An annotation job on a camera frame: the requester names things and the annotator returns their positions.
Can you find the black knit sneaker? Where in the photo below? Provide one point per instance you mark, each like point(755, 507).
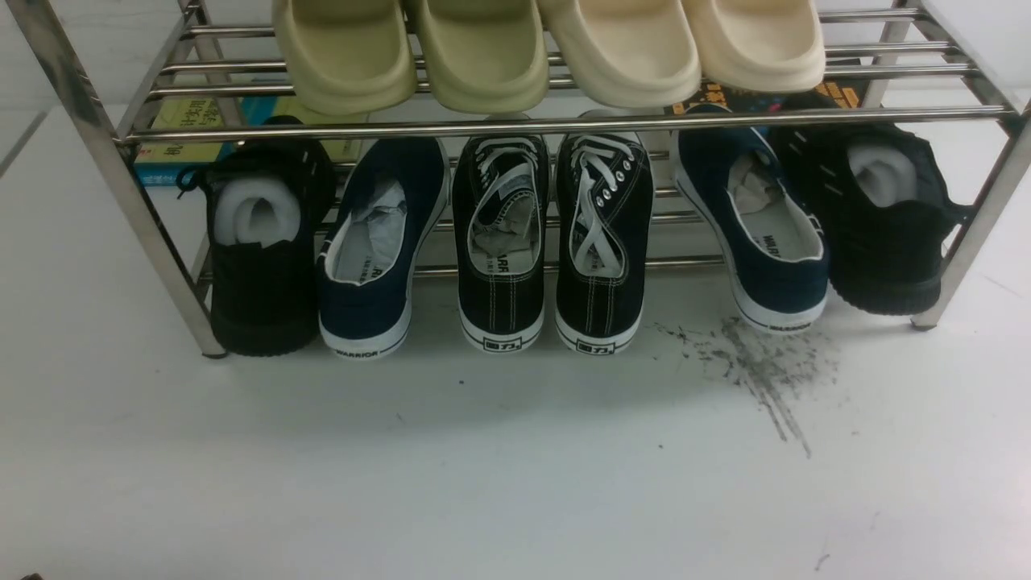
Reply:
point(883, 205)
point(263, 202)

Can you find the stainless steel shoe rack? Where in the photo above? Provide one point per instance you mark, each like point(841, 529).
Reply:
point(922, 72)

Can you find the black canvas sneaker left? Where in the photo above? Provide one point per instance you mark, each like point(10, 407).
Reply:
point(499, 200)

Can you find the black canvas sneaker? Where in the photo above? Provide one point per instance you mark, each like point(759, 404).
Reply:
point(499, 200)
point(604, 190)

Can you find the black canvas sneaker right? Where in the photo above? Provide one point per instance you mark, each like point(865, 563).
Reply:
point(604, 190)

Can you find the navy slip-on shoe left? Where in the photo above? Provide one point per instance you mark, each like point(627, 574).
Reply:
point(388, 206)

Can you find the navy slip-on shoe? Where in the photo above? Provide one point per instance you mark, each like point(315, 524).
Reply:
point(776, 253)
point(388, 206)

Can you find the olive green slipper right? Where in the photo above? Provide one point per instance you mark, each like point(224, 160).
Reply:
point(482, 57)

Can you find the olive green slipper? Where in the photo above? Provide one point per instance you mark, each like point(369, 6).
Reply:
point(482, 57)
point(346, 57)

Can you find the navy slip-on shoe right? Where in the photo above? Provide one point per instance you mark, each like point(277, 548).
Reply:
point(776, 253)

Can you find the cream slipper left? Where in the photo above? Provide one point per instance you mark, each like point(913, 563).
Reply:
point(626, 54)

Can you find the cream slipper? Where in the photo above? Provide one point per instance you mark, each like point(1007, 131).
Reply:
point(773, 47)
point(626, 54)

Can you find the olive green slipper left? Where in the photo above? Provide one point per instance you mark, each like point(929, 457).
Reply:
point(346, 57)

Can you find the cream slipper right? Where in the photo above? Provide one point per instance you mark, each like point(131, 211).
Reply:
point(773, 47)

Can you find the black orange book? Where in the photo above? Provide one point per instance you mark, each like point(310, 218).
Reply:
point(847, 93)

